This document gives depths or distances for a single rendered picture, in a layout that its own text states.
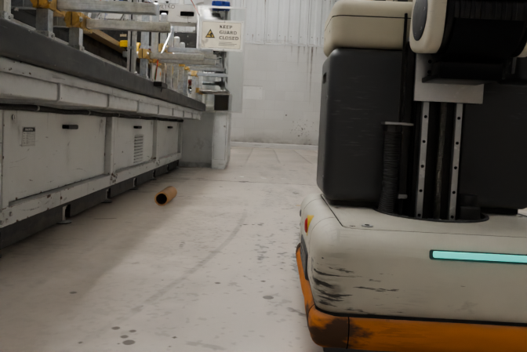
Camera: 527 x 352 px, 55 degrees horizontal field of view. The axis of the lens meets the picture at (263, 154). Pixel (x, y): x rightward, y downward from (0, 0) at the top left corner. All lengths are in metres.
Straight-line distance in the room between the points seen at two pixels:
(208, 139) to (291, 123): 6.33
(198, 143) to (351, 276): 4.78
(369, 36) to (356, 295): 0.65
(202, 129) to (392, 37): 4.49
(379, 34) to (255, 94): 10.59
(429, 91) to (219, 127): 4.43
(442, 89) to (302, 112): 10.68
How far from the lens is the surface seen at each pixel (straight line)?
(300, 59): 11.99
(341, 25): 1.33
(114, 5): 1.62
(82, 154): 2.67
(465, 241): 1.08
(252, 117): 11.86
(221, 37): 5.61
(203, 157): 5.70
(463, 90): 1.28
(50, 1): 1.63
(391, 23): 1.35
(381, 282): 1.03
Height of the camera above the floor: 0.48
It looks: 3 degrees down
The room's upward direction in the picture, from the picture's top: 3 degrees clockwise
